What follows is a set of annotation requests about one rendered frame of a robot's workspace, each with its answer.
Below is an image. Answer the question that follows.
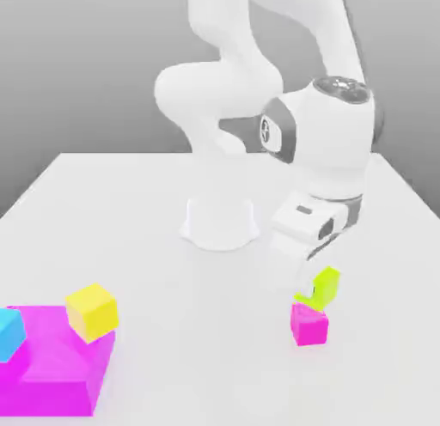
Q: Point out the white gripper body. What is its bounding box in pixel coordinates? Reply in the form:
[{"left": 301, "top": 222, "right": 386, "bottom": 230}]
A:
[{"left": 265, "top": 232, "right": 315, "bottom": 294}]

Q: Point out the small lime green cube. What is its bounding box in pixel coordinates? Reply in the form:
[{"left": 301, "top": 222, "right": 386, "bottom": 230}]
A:
[{"left": 293, "top": 265, "right": 342, "bottom": 313}]

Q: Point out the small magenta cube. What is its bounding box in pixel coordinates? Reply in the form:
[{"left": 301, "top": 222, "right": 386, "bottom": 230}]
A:
[{"left": 290, "top": 301, "right": 330, "bottom": 347}]

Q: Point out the small yellow cube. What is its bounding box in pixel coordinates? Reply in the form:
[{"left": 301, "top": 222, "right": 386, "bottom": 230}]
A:
[{"left": 64, "top": 282, "right": 120, "bottom": 345}]

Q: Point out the small blue cube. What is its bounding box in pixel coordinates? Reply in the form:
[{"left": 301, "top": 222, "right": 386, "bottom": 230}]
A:
[{"left": 0, "top": 307, "right": 28, "bottom": 364}]

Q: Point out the large magenta box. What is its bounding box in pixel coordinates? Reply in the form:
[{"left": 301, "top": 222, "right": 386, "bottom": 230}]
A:
[{"left": 0, "top": 305, "right": 117, "bottom": 417}]

